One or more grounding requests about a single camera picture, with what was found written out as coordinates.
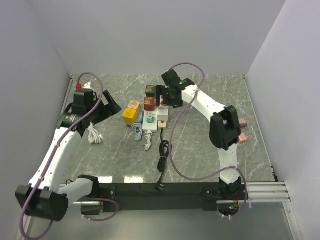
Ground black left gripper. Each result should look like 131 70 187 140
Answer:
87 90 121 126

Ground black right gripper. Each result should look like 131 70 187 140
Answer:
155 85 183 109

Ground small white power strip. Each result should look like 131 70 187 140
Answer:
84 80 103 145

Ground beige power strip red sockets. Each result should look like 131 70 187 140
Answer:
156 98 169 129

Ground pink plug adapter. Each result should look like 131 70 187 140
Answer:
238 133 248 143
239 118 248 128

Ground white cube adapter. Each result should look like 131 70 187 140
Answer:
156 106 169 122

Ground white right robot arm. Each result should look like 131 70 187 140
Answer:
156 69 245 200

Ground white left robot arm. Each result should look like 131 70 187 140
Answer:
15 88 121 222

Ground yellow cube socket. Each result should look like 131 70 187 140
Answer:
122 107 139 125

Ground mint green plug adapter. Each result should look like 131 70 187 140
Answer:
145 112 158 124

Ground green cube adapter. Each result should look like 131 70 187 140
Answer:
145 85 157 98

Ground red-brown cube adapter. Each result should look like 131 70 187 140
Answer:
143 96 156 112

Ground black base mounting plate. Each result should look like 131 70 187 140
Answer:
70 182 251 213

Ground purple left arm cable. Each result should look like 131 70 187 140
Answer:
19 72 120 240

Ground light blue coiled cable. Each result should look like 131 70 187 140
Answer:
131 122 144 142

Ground white bundled cable with plug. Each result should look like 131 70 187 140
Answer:
141 130 154 152

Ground black power cord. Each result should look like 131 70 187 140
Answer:
155 127 173 192

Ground aluminium frame rail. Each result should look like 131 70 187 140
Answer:
26 74 292 205

